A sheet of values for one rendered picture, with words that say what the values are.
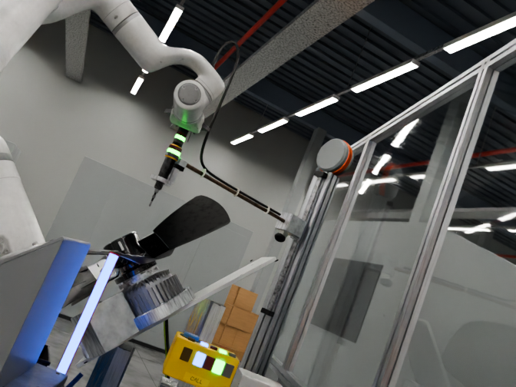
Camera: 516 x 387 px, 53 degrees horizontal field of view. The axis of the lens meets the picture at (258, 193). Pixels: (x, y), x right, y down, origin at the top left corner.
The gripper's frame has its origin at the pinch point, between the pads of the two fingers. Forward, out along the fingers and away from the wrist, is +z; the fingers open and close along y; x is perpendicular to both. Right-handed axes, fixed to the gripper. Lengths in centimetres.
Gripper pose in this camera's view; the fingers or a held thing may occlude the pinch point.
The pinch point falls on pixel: (186, 124)
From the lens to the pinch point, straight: 171.0
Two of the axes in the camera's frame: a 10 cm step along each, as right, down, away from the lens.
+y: 9.1, 4.0, 0.9
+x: 3.7, -9.1, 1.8
